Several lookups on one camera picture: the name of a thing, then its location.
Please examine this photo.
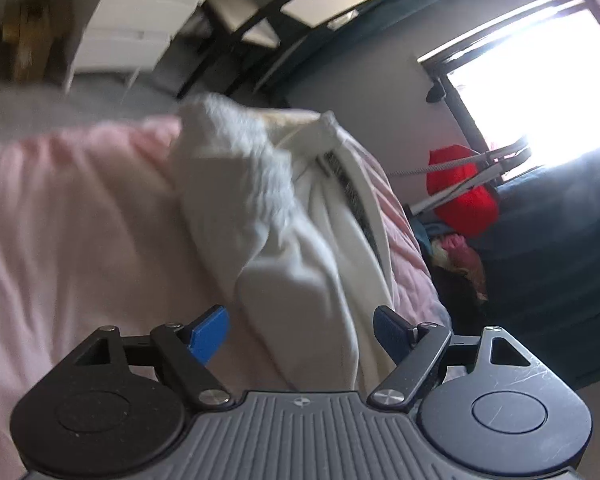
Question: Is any white zip jacket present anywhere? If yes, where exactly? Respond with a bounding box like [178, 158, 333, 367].
[167, 91, 396, 393]

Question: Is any red bag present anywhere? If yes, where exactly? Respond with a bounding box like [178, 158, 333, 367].
[426, 144, 501, 239]

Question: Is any dark framed window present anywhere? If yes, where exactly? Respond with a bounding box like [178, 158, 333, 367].
[417, 0, 600, 182]

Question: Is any black windowsill object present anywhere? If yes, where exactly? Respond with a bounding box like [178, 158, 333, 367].
[427, 76, 449, 104]

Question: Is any pink cloth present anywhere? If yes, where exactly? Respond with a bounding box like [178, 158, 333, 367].
[430, 234, 488, 302]

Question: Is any yellow wooden stool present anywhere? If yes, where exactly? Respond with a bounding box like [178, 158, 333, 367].
[2, 0, 57, 82]

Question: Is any dark clothes pile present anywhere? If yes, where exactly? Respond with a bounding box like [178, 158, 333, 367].
[427, 265, 487, 333]

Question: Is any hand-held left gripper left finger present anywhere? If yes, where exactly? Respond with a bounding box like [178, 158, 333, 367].
[72, 305, 233, 409]

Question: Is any white dressing table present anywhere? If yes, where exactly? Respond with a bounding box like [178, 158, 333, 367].
[62, 0, 237, 92]

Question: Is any blue curtain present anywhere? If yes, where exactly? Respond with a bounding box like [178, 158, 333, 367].
[472, 147, 600, 392]
[257, 0, 486, 93]

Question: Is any pink bed sheet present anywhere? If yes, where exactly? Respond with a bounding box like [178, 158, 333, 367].
[0, 110, 451, 480]

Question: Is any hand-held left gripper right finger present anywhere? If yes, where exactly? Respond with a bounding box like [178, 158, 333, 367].
[369, 305, 528, 409]

